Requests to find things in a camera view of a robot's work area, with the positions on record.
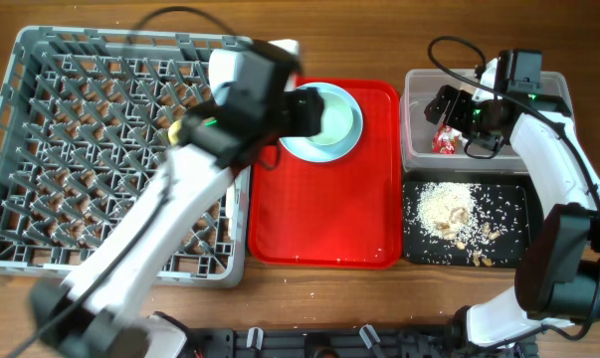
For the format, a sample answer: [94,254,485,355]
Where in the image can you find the black waste tray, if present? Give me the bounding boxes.
[401,171,542,269]

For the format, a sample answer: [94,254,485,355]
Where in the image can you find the spilled rice and nuts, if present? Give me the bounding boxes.
[403,181,527,268]

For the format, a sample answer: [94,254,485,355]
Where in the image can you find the light green bowl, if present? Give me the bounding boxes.
[307,92,353,146]

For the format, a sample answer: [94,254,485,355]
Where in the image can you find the grey dishwasher rack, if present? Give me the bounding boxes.
[0,26,241,277]

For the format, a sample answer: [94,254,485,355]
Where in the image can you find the white plastic spoon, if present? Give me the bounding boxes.
[225,184,236,220]

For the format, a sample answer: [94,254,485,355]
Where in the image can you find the light blue plate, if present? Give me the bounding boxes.
[280,82,363,163]

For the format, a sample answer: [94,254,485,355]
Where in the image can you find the red candy wrapper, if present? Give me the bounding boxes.
[431,124,461,154]

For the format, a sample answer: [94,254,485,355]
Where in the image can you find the red plastic tray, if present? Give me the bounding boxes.
[248,79,402,269]

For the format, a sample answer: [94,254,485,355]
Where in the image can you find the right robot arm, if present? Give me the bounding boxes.
[424,49,600,351]

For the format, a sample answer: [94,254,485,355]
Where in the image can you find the clear plastic bin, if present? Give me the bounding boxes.
[398,68,579,175]

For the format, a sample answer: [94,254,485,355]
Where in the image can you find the small blue food bowl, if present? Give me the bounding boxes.
[208,49,241,105]

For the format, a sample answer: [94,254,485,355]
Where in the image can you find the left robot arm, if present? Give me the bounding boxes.
[10,84,323,357]

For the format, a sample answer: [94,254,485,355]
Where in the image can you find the yellow plastic cup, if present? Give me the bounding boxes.
[167,119,182,146]

